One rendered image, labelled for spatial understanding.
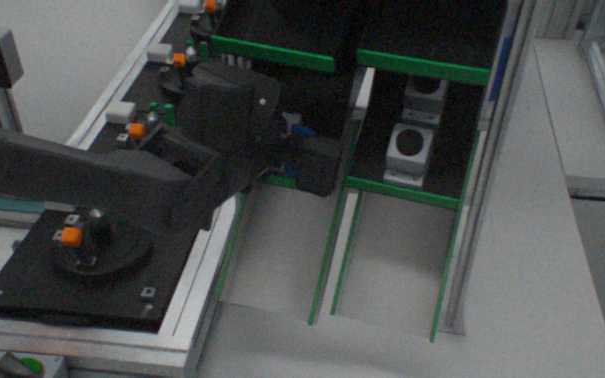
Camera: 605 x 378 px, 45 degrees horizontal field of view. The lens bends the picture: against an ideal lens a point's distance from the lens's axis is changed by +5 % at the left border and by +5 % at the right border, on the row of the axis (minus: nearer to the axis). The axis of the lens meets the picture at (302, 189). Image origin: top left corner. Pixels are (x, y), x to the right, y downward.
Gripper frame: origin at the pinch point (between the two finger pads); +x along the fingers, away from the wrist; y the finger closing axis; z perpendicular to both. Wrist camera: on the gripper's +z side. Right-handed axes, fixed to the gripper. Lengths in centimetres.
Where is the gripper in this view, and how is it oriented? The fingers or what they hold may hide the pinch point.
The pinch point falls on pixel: (276, 131)
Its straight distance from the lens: 80.0
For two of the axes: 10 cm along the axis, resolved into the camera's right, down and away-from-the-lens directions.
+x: 3.9, -3.5, 8.5
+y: -9.1, -3.2, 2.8
